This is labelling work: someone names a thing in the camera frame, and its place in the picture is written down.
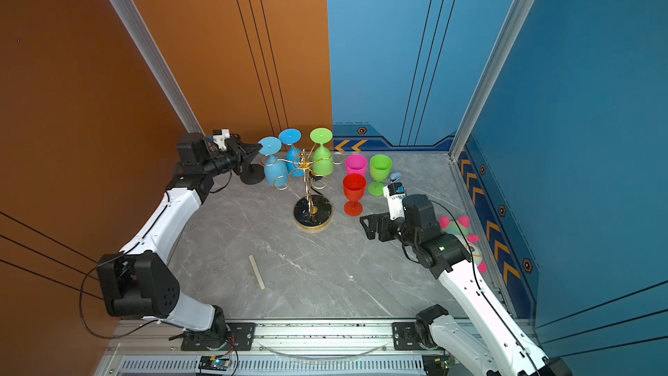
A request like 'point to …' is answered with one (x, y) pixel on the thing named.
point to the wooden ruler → (257, 271)
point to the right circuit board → (436, 365)
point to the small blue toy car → (395, 176)
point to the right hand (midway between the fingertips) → (375, 216)
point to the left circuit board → (214, 363)
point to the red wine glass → (354, 186)
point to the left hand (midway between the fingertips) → (263, 141)
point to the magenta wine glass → (356, 164)
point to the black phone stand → (254, 175)
